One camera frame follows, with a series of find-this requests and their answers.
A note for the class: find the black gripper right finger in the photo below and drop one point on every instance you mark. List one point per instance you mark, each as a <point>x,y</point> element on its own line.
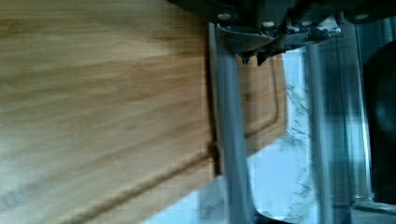
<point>295,41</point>

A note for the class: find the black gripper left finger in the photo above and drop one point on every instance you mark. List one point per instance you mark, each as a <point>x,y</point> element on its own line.
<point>242,42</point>

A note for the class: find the glass oven door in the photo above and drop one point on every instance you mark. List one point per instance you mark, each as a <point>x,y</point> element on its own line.
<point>342,162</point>

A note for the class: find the grey oven door handle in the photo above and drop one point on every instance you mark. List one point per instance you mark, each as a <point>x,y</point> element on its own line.
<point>239,195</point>

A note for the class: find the bamboo cutting board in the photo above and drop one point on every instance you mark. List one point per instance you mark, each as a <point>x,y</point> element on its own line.
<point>105,115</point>

